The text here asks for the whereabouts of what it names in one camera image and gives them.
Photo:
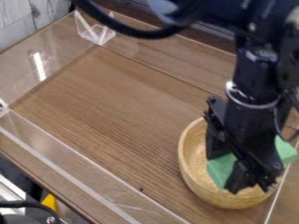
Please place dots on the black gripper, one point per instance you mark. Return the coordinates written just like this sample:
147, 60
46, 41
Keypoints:
243, 126

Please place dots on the green rectangular block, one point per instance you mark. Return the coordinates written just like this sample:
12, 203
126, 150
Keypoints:
219, 167

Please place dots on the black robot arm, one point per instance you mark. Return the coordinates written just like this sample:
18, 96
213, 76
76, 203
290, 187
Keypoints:
265, 28

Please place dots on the brown wooden bowl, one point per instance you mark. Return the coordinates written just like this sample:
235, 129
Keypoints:
193, 161

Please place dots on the yellow black equipment part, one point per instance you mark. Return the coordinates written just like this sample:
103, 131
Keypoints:
51, 202

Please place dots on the clear acrylic corner bracket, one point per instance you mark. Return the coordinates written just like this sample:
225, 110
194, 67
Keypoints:
98, 34

